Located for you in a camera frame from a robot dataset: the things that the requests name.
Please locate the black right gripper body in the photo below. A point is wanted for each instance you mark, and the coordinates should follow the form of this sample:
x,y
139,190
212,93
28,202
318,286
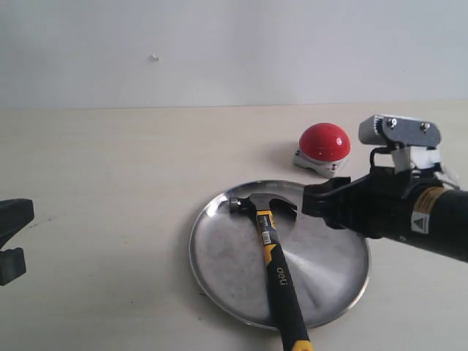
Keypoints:
x,y
370,204

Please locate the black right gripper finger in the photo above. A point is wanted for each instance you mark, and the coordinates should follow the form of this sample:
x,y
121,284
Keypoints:
x,y
325,200

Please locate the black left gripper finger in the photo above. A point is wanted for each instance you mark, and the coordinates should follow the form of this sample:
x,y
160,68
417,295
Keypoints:
x,y
15,215
13,265

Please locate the black yellow claw hammer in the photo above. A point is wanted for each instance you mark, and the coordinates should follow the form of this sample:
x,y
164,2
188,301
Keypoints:
x,y
282,297

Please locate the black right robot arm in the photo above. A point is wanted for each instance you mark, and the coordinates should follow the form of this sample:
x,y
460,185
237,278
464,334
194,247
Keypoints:
x,y
411,207

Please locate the red dome push button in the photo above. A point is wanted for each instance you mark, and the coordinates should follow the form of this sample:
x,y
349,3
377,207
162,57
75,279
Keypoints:
x,y
323,148

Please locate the round steel plate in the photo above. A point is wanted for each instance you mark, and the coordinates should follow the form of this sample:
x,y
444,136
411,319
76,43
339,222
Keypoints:
x,y
251,249

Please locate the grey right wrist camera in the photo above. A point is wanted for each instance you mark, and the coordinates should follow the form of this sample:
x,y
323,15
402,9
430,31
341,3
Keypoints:
x,y
411,142

